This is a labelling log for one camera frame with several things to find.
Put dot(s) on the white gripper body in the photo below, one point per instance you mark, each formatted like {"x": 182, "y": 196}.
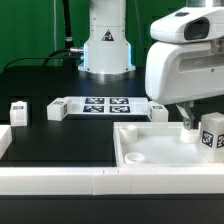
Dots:
{"x": 179, "y": 73}

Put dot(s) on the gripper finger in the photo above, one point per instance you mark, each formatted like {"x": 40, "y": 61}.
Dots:
{"x": 188, "y": 117}

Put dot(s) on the white square tabletop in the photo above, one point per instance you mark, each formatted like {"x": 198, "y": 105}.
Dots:
{"x": 158, "y": 146}

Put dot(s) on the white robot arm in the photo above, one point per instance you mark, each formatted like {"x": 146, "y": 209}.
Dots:
{"x": 199, "y": 21}

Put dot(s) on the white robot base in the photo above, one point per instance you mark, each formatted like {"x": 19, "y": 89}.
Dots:
{"x": 107, "y": 53}

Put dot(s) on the white obstacle fence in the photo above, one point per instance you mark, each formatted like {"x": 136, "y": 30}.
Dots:
{"x": 105, "y": 181}

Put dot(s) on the white fiducial marker board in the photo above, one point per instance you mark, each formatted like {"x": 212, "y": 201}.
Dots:
{"x": 108, "y": 105}

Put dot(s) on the black vertical pole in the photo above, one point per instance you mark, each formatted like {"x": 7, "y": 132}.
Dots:
{"x": 68, "y": 33}

